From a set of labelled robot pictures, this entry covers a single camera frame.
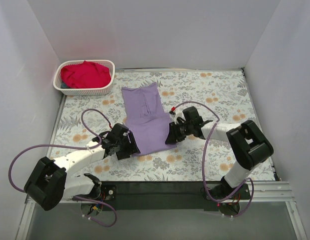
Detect purple t shirt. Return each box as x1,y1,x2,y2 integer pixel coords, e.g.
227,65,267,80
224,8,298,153
121,82,176,157

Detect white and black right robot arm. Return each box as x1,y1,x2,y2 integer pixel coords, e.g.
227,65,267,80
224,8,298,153
165,117,274,199

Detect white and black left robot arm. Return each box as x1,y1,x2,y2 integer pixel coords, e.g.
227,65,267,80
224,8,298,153
24,131,139,211

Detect floral patterned table mat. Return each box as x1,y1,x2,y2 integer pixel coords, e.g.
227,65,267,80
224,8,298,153
44,71,275,182

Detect red t shirt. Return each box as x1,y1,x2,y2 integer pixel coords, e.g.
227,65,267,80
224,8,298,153
61,61,111,89

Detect teal cloth in basket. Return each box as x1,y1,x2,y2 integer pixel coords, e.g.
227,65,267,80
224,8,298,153
60,82,70,89

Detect white plastic basket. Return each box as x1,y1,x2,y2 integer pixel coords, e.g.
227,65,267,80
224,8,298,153
53,59,115,96

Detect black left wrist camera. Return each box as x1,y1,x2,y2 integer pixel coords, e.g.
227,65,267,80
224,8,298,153
107,123,129,142

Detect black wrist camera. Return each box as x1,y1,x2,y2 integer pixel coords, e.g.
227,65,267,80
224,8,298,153
182,106,203,125
107,123,129,142

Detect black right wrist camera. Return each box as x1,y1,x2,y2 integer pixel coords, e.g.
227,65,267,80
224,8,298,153
182,106,203,125

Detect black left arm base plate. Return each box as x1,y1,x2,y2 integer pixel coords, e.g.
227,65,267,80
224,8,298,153
72,183,117,201

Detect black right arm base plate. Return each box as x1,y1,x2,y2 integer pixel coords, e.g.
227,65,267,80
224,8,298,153
207,183,251,200

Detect aluminium front frame rail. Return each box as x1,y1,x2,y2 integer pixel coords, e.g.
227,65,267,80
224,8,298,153
26,181,295,204

